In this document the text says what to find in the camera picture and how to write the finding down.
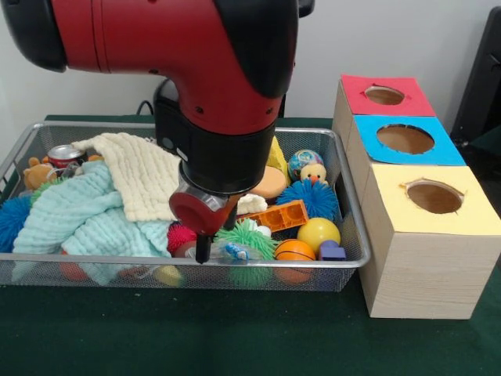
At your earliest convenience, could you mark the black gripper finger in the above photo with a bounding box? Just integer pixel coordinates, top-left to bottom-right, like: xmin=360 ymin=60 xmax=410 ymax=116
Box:
xmin=195 ymin=233 xmax=212 ymax=264
xmin=222 ymin=205 xmax=238 ymax=231

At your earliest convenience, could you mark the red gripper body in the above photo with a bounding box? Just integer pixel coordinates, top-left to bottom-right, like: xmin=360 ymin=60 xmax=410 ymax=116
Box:
xmin=168 ymin=191 xmax=240 ymax=236

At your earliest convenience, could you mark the clear plastic packet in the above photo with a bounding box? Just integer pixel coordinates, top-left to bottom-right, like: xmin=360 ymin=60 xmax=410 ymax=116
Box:
xmin=211 ymin=240 xmax=262 ymax=262

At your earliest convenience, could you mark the cream waffle cloth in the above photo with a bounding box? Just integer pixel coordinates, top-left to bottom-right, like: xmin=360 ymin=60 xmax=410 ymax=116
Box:
xmin=72 ymin=132 xmax=269 ymax=222

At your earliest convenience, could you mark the mint green waffle cloth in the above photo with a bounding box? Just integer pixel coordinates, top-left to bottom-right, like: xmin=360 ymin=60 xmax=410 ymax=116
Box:
xmin=11 ymin=160 xmax=173 ymax=286

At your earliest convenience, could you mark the shallow mesh bin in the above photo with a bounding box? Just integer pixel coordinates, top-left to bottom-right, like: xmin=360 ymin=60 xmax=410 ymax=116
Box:
xmin=0 ymin=121 xmax=371 ymax=293

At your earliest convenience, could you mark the wooden box with three holes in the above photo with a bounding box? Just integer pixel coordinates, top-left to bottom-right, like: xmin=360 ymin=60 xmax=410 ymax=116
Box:
xmin=331 ymin=74 xmax=501 ymax=320

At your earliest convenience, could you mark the red spiky ball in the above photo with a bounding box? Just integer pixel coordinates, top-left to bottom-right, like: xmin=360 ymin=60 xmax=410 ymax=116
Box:
xmin=167 ymin=222 xmax=199 ymax=254

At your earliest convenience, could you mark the green spiky ball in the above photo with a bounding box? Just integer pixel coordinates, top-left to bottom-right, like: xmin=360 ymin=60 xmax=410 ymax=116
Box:
xmin=213 ymin=218 xmax=279 ymax=289

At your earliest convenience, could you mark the orange building brick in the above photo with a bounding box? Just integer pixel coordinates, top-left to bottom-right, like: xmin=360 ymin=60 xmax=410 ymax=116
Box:
xmin=236 ymin=199 xmax=310 ymax=233

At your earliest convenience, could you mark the orange foam disc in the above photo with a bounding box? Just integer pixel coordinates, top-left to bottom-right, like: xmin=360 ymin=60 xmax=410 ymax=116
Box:
xmin=250 ymin=166 xmax=289 ymax=198

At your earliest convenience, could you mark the small orange basketball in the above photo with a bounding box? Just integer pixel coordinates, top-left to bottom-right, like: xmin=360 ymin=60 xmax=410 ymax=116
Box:
xmin=273 ymin=237 xmax=318 ymax=285

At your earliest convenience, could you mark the blue spiky ball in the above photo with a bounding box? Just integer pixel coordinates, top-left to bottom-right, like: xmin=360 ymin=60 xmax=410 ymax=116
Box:
xmin=276 ymin=179 xmax=340 ymax=222

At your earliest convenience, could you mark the dark green table cloth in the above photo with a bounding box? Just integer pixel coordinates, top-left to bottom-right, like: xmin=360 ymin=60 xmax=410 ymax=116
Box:
xmin=0 ymin=114 xmax=501 ymax=376

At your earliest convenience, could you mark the yellow ball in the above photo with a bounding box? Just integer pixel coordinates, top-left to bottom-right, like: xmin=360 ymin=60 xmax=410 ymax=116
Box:
xmin=297 ymin=217 xmax=341 ymax=254

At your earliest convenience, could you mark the black upright panel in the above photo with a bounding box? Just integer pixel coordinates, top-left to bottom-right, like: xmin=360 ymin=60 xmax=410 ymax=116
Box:
xmin=449 ymin=5 xmax=501 ymax=148

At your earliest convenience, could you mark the black cable loop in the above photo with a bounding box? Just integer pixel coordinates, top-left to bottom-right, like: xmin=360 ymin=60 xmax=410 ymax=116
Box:
xmin=135 ymin=99 xmax=156 ymax=117

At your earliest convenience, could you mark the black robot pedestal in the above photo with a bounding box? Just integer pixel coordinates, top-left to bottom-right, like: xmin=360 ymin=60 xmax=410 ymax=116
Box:
xmin=279 ymin=0 xmax=316 ymax=118

